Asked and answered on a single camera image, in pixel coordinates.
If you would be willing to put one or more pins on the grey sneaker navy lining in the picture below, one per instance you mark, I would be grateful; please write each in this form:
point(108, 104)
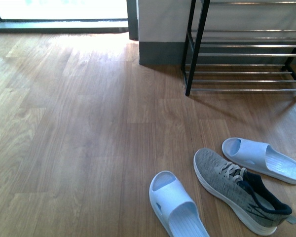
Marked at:
point(244, 192)

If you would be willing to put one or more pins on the black metal shoe rack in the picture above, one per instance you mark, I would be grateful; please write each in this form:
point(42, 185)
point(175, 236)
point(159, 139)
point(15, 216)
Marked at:
point(240, 45)

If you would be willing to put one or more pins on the light blue slide sandal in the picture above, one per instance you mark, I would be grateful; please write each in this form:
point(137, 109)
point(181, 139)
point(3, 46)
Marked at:
point(174, 208)
point(260, 157)

